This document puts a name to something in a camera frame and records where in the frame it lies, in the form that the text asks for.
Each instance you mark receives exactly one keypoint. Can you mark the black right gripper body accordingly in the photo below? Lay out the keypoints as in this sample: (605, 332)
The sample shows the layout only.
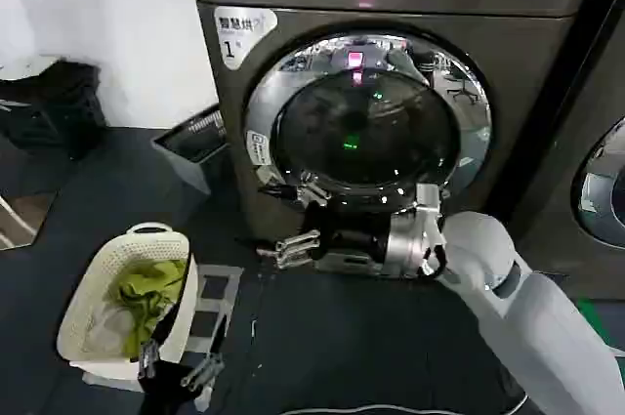
(346, 239)

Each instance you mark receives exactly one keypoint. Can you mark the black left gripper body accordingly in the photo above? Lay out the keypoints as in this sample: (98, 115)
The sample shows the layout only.
(171, 395)

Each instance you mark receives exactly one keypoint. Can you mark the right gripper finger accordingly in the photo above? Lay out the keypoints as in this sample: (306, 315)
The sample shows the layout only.
(312, 185)
(298, 249)

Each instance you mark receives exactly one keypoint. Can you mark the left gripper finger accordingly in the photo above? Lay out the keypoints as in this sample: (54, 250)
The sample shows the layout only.
(149, 359)
(202, 371)

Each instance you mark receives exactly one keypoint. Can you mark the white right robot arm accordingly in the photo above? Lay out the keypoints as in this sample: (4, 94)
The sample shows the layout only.
(527, 317)

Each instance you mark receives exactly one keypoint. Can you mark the white garment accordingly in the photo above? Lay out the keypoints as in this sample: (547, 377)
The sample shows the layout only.
(110, 329)

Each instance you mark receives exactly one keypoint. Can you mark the small white door sticker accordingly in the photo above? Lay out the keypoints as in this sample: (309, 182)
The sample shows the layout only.
(259, 147)

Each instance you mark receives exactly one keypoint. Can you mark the green garment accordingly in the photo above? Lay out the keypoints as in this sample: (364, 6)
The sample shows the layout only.
(146, 288)

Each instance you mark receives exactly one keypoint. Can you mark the round glass dryer door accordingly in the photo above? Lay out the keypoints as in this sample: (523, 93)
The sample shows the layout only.
(371, 141)

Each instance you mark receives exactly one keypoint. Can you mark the white perforated laundry basket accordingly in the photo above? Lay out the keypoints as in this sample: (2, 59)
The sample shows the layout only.
(97, 283)

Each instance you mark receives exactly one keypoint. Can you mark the dark grey open bin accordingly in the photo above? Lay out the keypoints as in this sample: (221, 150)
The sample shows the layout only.
(200, 156)

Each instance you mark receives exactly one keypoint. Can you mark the white number label sticker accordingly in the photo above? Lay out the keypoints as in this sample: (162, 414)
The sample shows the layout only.
(239, 29)

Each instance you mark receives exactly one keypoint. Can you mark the grey dryer with chrome door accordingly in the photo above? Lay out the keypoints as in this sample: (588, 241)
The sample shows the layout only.
(561, 141)

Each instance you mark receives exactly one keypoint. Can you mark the black plastic crate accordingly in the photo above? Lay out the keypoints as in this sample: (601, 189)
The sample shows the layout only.
(58, 107)

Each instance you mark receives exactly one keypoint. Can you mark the white metal floor frame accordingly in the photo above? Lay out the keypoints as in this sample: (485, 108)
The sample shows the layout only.
(215, 288)

